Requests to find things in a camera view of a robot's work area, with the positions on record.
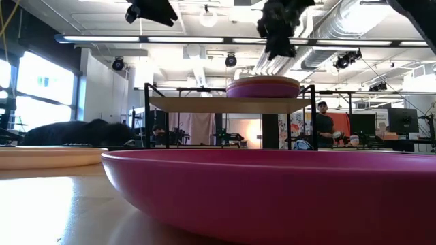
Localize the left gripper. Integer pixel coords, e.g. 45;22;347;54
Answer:
124;0;178;27

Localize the black machine with green lights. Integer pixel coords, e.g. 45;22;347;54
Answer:
211;128;245;148

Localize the colourful poster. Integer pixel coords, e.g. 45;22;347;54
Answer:
278;112;306;150

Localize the black overhead light bar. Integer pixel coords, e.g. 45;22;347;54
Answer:
54;33;430;48

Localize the silver ventilation duct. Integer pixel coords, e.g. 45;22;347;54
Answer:
301;0;392;71

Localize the white curtain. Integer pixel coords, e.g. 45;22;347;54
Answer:
169;113;216;146

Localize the blue and white helmet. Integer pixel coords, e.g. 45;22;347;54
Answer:
293;140;313;151

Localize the person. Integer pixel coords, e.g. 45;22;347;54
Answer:
151;124;168;146
22;118;134;147
315;101;345;148

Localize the magenta pink plate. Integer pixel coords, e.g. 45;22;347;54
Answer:
101;148;436;245

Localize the black pillar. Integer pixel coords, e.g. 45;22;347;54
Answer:
262;114;279;150

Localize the black-framed wooden shelf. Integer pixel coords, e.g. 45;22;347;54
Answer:
144;82;320;152

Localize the cream plate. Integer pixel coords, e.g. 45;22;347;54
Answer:
0;146;109;171

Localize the orange banner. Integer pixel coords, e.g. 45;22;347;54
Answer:
332;112;351;137

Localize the large bright window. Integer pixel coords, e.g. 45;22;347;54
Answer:
0;50;76;133

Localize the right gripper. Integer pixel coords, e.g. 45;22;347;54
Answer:
257;0;316;61

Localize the white ring lamp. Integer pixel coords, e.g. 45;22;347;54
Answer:
199;8;219;28

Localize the purple plate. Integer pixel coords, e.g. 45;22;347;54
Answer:
225;84;300;99

